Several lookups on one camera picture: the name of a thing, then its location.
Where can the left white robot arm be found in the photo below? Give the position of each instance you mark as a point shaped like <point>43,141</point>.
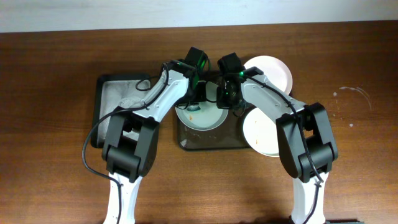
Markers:
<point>130,144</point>

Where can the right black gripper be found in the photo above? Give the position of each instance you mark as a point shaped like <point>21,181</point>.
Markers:
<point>224,97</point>

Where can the dark brown serving tray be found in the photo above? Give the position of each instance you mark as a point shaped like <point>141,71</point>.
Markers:
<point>229,135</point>

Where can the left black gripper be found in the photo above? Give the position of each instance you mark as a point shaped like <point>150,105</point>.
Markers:
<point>199,94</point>

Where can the black soapy water tray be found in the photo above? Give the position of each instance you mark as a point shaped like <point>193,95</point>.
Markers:
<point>124,90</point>

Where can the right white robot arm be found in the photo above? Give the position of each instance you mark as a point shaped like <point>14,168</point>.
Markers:
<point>307,147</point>

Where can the cream white plate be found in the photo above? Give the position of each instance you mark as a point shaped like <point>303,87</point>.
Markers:
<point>260,133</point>

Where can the green yellow sponge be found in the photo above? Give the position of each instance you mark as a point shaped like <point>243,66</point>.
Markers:
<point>193,108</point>

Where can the light blue plate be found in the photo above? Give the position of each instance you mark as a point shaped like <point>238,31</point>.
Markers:
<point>209,117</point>

